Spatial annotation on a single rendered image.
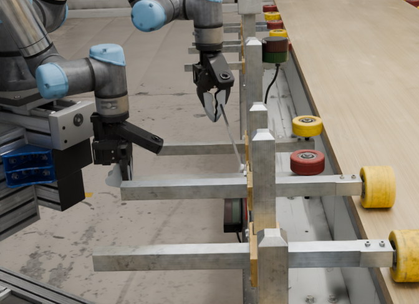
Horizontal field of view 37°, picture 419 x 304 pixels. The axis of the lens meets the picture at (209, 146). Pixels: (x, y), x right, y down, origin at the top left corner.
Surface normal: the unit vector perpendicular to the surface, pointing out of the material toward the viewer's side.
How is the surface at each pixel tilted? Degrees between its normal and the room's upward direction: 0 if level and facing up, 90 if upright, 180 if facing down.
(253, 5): 90
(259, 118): 90
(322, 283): 0
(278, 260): 90
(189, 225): 0
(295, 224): 0
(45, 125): 90
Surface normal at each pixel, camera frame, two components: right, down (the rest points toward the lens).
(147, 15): -0.28, 0.36
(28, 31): 0.44, 0.33
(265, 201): -0.04, 0.36
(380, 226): -0.04, -0.93
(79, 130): 0.84, 0.16
